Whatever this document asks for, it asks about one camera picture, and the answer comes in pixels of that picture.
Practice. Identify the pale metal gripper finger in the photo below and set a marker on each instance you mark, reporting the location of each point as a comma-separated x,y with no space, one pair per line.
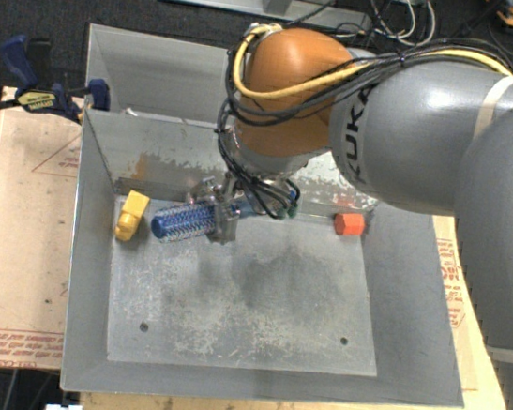
202,191
224,227

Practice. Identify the blue ribbed cylinder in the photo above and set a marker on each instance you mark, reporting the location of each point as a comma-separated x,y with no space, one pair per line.
180,224

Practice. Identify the yellow toy block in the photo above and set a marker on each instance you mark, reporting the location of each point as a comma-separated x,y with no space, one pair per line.
131,215

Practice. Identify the grey metal bin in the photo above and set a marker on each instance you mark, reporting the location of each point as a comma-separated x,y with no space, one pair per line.
245,316

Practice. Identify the orange block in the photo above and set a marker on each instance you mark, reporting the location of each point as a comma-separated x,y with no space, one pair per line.
349,225

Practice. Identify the brown cardboard board, red print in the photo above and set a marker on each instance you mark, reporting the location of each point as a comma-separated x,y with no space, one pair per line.
24,238

